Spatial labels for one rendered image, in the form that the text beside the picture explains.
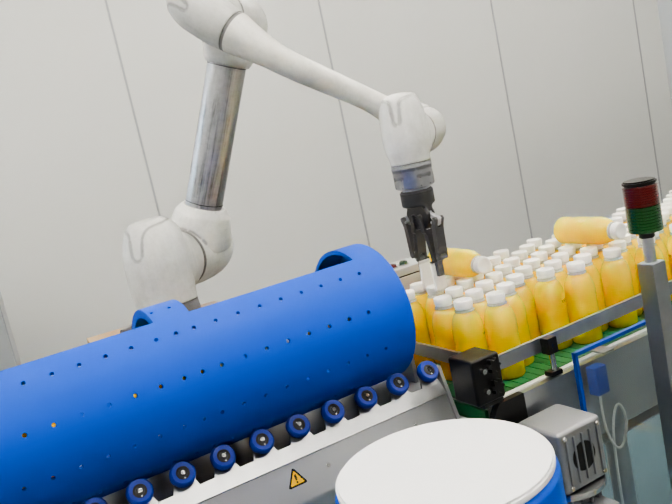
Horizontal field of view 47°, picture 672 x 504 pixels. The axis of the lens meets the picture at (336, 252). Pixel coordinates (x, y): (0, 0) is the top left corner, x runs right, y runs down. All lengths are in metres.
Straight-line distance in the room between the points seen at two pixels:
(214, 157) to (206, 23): 0.37
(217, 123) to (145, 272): 0.43
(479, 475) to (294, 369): 0.50
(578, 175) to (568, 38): 0.90
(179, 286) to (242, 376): 0.62
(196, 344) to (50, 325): 2.84
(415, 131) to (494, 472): 0.90
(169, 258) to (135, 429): 0.70
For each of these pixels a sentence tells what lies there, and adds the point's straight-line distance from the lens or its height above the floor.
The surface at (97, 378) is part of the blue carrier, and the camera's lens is 1.28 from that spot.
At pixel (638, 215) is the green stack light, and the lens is 1.55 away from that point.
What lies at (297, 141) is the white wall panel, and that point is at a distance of 4.38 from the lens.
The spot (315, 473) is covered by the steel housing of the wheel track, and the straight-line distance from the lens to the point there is 1.46.
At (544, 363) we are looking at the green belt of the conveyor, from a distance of 1.71.
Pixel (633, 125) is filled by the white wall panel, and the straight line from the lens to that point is 5.75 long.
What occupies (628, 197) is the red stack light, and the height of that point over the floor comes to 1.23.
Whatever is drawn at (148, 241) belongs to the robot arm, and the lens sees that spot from 1.91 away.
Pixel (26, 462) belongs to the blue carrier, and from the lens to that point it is 1.27.
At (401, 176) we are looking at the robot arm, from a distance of 1.70.
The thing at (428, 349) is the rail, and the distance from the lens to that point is 1.69.
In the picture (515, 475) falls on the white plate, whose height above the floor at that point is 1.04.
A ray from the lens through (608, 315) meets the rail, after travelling 1.75.
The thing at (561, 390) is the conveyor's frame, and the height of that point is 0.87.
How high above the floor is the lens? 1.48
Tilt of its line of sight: 9 degrees down
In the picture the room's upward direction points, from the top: 12 degrees counter-clockwise
